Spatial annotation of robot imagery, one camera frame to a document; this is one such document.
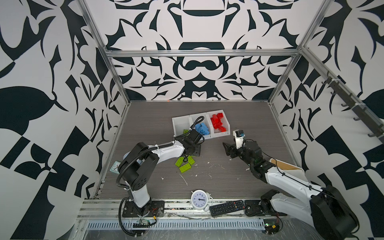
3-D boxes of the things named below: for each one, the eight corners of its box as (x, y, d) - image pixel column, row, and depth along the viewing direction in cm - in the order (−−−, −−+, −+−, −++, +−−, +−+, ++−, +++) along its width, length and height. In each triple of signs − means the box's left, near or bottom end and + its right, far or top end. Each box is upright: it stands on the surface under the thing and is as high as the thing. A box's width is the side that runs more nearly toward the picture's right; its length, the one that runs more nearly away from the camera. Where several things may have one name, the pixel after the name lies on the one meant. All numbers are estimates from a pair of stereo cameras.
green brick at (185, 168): (181, 173, 87) (181, 172, 86) (179, 168, 89) (179, 167, 88) (191, 168, 89) (191, 167, 88) (189, 164, 91) (189, 162, 89)
